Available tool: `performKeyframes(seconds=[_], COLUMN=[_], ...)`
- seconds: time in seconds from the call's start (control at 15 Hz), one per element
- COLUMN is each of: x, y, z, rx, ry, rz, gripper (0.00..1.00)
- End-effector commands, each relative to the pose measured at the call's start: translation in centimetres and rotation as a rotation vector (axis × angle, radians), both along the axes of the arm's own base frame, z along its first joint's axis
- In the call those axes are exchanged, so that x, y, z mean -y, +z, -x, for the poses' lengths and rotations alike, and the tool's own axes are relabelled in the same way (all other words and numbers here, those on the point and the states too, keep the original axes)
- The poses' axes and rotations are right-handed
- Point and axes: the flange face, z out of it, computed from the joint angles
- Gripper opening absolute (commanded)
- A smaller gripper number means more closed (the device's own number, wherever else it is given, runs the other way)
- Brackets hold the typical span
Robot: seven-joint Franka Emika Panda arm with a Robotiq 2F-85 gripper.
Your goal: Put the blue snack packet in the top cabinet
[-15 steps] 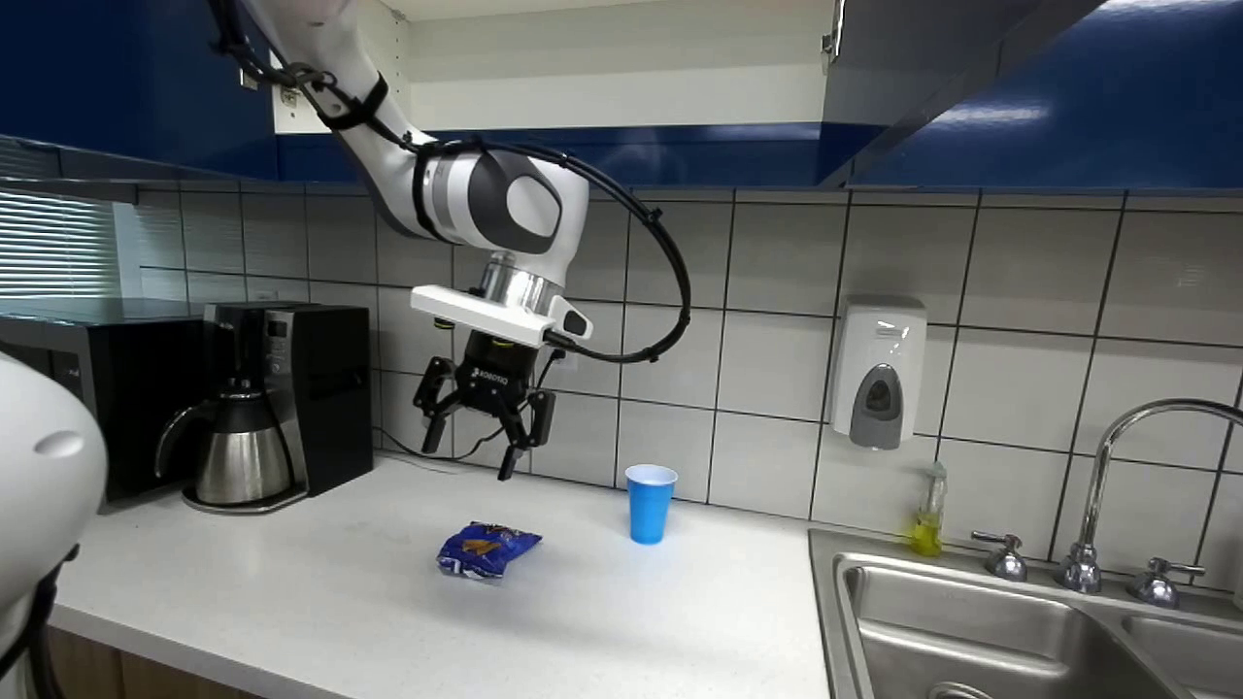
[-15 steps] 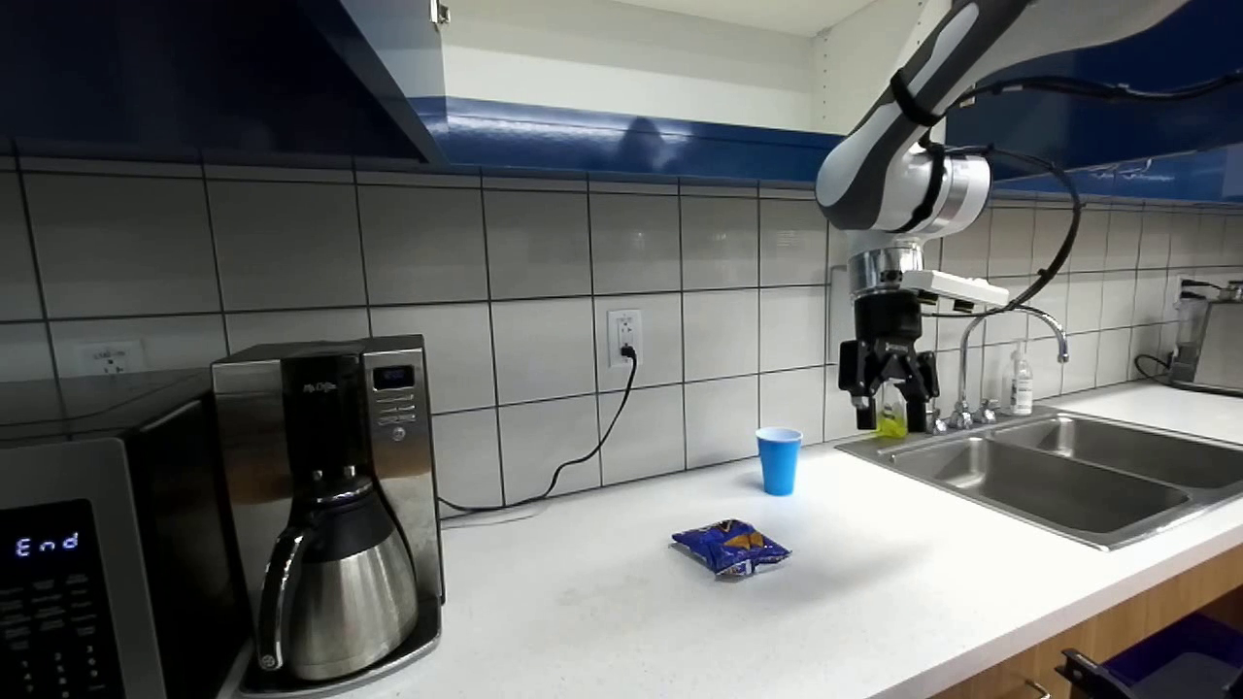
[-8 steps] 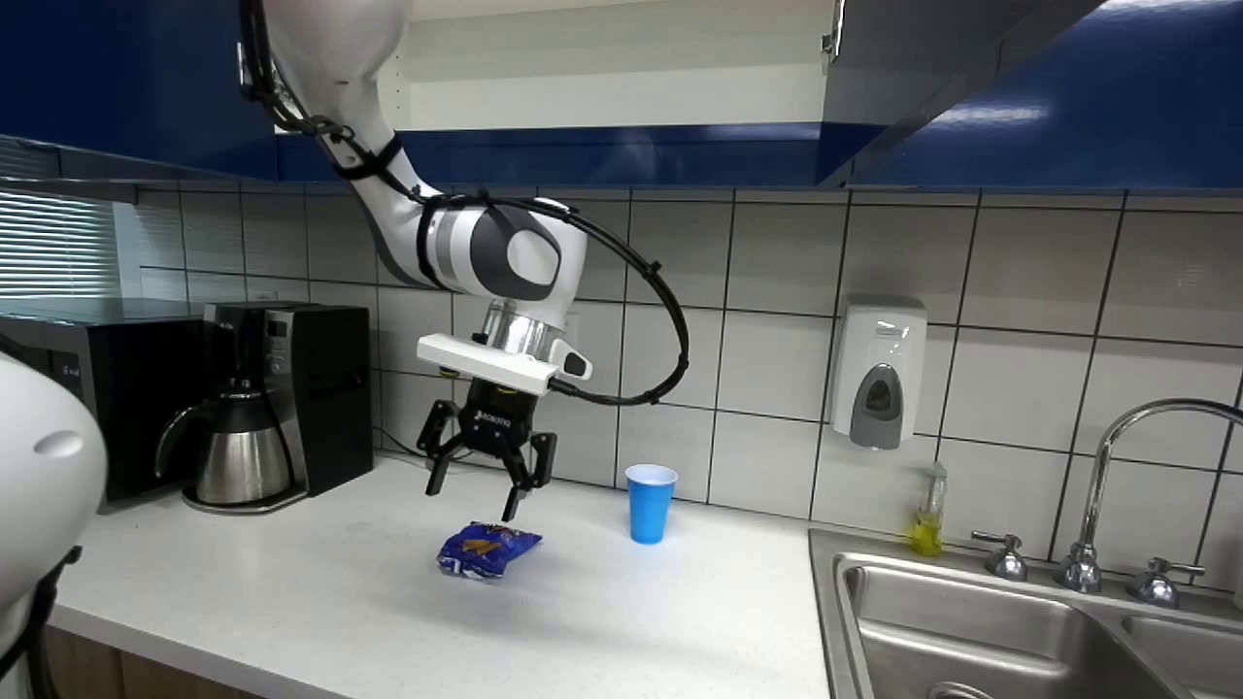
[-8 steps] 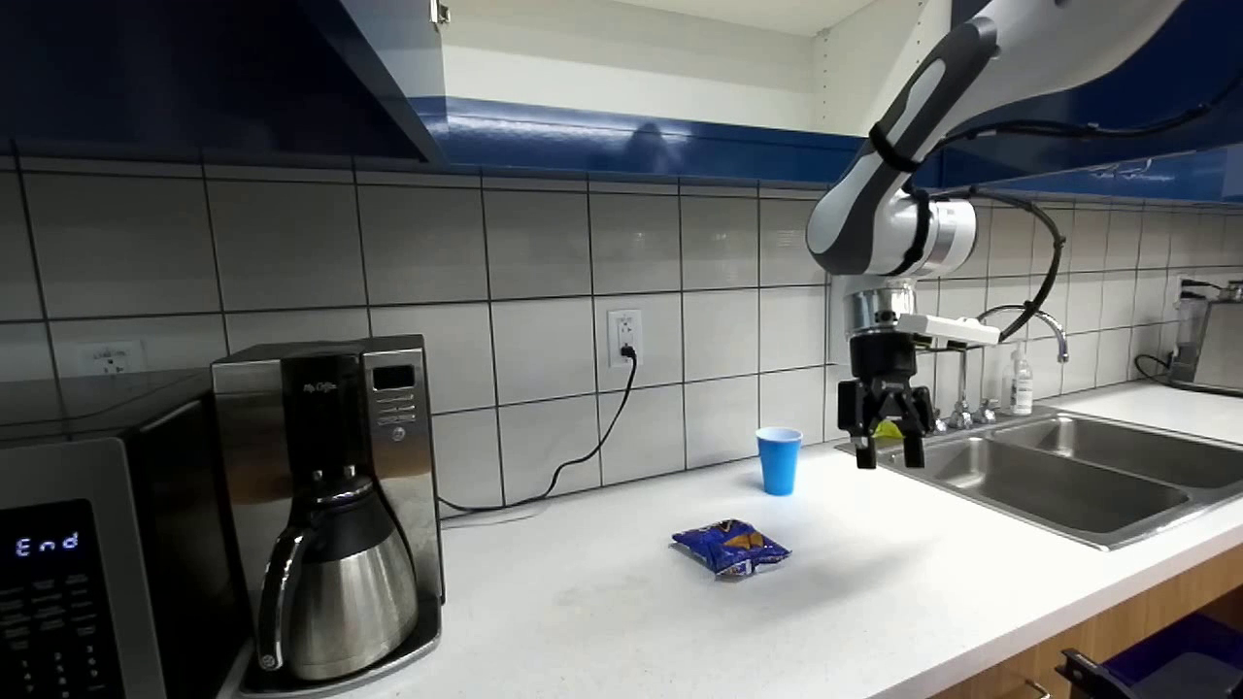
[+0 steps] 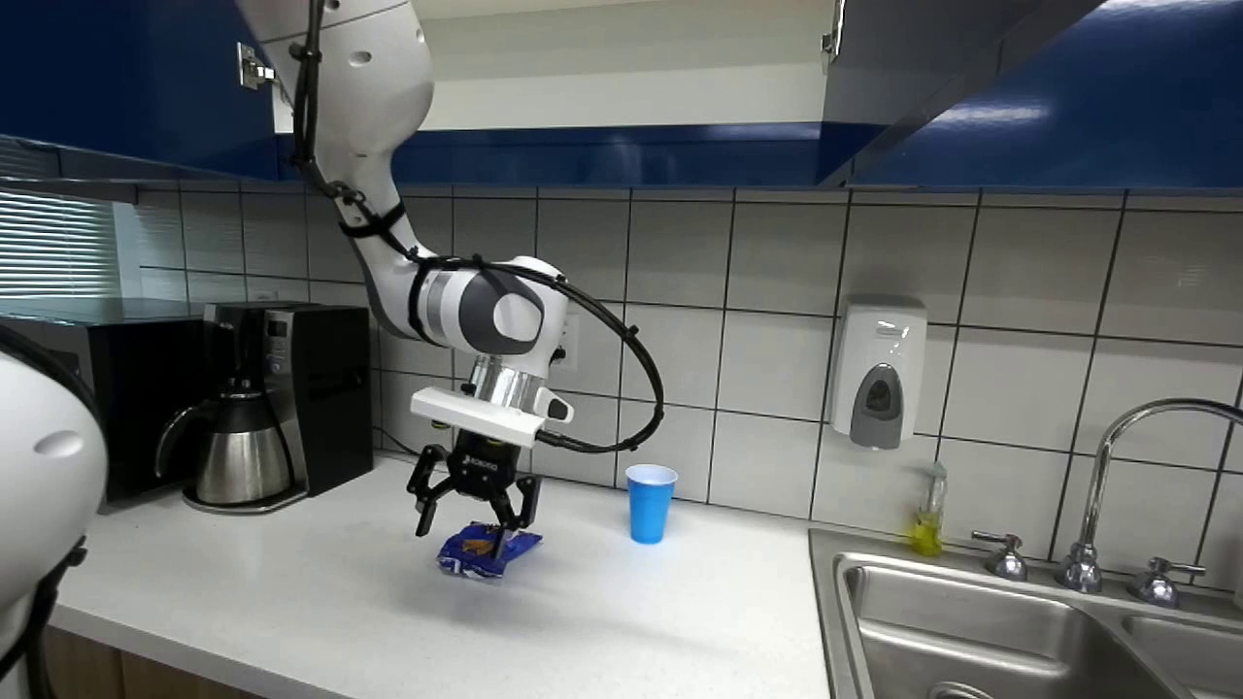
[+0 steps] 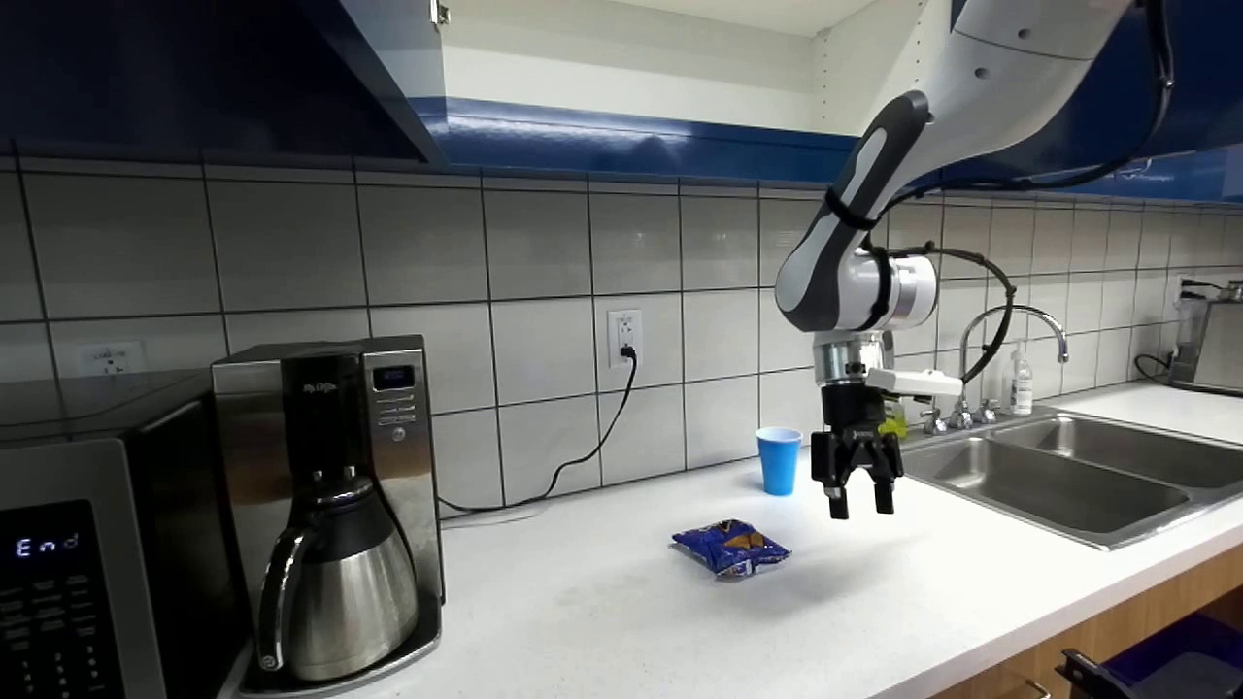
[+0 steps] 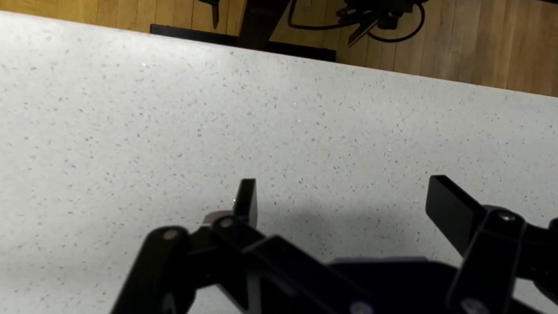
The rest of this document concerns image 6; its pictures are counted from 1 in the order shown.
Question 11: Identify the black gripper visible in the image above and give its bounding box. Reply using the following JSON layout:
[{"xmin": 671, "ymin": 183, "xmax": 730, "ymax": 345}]
[{"xmin": 810, "ymin": 382, "xmax": 910, "ymax": 524}]

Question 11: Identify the blue snack packet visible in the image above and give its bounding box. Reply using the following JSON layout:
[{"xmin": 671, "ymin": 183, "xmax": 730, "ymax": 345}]
[{"xmin": 668, "ymin": 518, "xmax": 792, "ymax": 584}]

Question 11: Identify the wooden base cabinet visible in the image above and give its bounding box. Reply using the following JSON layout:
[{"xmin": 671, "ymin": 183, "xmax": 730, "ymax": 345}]
[{"xmin": 905, "ymin": 541, "xmax": 1243, "ymax": 699}]

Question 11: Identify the blue cabinet door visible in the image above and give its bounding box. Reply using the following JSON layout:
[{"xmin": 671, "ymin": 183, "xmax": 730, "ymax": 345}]
[{"xmin": 0, "ymin": 0, "xmax": 443, "ymax": 167}]

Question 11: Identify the blue plastic cup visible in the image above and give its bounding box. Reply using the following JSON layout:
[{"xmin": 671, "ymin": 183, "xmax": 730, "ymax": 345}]
[{"xmin": 755, "ymin": 424, "xmax": 808, "ymax": 500}]

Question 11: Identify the small white bottle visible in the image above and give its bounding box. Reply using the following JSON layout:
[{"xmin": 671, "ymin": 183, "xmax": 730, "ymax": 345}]
[{"xmin": 1007, "ymin": 345, "xmax": 1040, "ymax": 421}]

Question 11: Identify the stainless steel sink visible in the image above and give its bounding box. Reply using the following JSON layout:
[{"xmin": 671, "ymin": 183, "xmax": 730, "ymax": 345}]
[{"xmin": 897, "ymin": 408, "xmax": 1243, "ymax": 556}]

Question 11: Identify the chrome sink faucet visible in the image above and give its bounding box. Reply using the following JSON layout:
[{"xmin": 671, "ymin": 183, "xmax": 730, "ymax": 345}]
[{"xmin": 950, "ymin": 299, "xmax": 1071, "ymax": 431}]

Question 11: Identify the dark blue bin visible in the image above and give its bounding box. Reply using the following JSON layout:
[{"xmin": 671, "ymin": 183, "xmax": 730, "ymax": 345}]
[{"xmin": 1056, "ymin": 613, "xmax": 1243, "ymax": 699}]

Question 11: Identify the grey metal fixture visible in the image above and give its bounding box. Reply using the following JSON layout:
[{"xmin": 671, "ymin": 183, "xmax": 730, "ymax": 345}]
[{"xmin": 1134, "ymin": 277, "xmax": 1243, "ymax": 400}]

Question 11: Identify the black coffee maker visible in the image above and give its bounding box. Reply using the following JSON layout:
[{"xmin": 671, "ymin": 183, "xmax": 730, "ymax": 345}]
[{"xmin": 208, "ymin": 329, "xmax": 449, "ymax": 694}]

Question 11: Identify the steel coffee carafe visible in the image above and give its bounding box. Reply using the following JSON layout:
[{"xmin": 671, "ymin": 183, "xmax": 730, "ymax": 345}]
[{"xmin": 254, "ymin": 471, "xmax": 425, "ymax": 686}]

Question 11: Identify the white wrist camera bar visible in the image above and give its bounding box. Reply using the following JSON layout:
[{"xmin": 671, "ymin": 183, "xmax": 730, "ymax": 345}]
[{"xmin": 863, "ymin": 364, "xmax": 967, "ymax": 405}]

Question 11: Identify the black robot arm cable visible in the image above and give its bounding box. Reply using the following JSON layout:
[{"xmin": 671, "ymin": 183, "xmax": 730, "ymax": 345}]
[{"xmin": 888, "ymin": 0, "xmax": 1181, "ymax": 390}]

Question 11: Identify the black power cord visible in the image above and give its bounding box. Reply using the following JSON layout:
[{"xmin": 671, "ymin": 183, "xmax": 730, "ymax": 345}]
[{"xmin": 435, "ymin": 342, "xmax": 643, "ymax": 518}]

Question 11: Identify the white wall outlet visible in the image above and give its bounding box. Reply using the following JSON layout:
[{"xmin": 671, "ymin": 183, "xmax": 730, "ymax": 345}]
[
  {"xmin": 603, "ymin": 303, "xmax": 649, "ymax": 369},
  {"xmin": 83, "ymin": 338, "xmax": 147, "ymax": 382}
]

